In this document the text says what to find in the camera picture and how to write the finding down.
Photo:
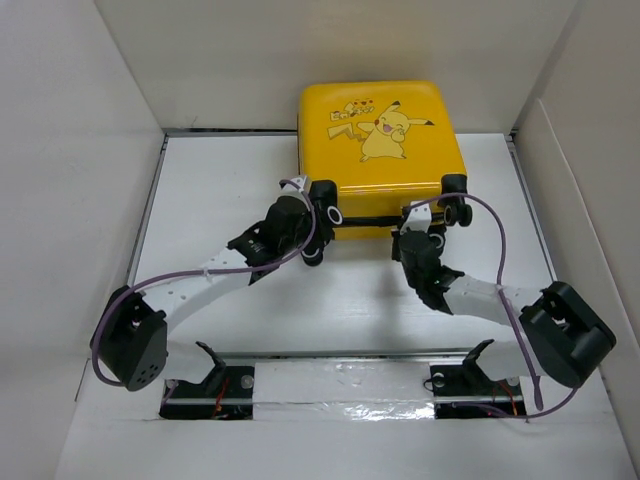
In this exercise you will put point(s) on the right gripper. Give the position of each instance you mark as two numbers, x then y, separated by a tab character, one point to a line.
395	235

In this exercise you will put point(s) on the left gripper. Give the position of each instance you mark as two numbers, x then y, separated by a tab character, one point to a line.
322	233

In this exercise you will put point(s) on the yellow hard-shell suitcase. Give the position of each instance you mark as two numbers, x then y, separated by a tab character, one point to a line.
385	145

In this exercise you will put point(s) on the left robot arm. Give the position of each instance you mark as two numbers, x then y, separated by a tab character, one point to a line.
129	347

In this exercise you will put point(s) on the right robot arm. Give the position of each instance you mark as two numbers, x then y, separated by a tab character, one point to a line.
556	333

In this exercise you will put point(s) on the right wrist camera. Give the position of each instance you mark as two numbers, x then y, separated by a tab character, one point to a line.
416	217

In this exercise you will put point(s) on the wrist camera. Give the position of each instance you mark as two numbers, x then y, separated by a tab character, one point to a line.
295	187
416	217

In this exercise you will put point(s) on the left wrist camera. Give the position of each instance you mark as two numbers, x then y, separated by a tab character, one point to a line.
295	187

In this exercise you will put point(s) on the metal base rail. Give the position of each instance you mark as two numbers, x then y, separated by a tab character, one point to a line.
376	389

